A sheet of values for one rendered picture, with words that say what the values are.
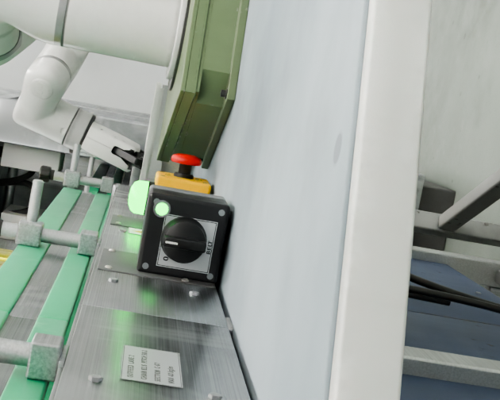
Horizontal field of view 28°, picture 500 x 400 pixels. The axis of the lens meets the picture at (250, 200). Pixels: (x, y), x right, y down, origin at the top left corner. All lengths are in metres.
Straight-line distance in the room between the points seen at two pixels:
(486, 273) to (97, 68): 3.86
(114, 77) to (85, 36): 3.96
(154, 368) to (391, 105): 0.26
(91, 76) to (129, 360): 4.66
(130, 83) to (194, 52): 4.09
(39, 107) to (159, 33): 0.51
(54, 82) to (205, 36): 0.58
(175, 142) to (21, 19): 0.26
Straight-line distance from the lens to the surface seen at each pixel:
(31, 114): 1.82
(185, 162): 1.27
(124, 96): 5.31
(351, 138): 0.51
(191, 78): 1.20
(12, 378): 0.67
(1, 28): 1.38
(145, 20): 1.34
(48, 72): 1.76
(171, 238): 0.94
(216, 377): 0.68
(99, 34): 1.34
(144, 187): 1.27
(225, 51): 1.22
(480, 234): 2.19
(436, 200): 2.71
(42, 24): 1.35
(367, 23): 0.53
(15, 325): 0.81
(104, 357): 0.68
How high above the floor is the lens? 0.85
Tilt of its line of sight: 7 degrees down
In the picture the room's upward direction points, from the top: 80 degrees counter-clockwise
